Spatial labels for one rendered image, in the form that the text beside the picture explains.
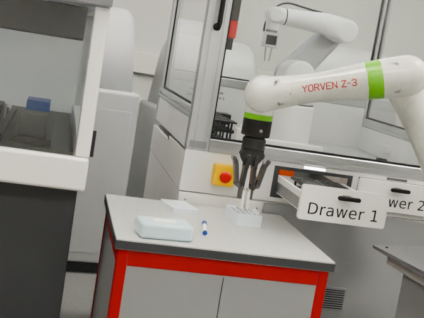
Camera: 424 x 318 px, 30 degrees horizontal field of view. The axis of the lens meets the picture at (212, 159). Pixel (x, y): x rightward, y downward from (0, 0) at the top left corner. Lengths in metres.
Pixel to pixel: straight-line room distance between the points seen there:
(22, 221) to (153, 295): 0.56
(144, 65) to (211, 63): 3.10
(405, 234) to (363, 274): 0.21
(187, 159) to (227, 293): 0.65
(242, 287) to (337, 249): 0.77
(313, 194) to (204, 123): 0.48
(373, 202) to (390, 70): 0.45
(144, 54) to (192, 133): 3.10
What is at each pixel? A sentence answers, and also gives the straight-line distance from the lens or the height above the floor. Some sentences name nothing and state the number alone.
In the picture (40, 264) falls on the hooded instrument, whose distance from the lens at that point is 2.58.
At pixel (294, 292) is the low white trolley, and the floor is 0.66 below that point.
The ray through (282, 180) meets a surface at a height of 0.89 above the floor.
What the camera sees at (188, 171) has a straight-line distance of 2.72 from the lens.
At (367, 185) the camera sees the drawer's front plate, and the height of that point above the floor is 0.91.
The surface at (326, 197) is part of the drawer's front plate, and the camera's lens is 2.50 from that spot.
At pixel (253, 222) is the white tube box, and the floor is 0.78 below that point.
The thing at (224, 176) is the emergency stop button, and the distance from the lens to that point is 2.67.
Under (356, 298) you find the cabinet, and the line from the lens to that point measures 3.01.
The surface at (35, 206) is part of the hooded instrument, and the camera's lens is 2.53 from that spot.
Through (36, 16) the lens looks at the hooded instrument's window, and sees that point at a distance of 2.41.
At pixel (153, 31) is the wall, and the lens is 5.83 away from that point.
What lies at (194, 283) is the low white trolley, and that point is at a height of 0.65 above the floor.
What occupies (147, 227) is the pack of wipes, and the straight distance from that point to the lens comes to 2.15.
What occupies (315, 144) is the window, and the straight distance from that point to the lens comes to 2.83.
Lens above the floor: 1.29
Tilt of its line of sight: 8 degrees down
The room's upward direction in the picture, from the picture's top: 9 degrees clockwise
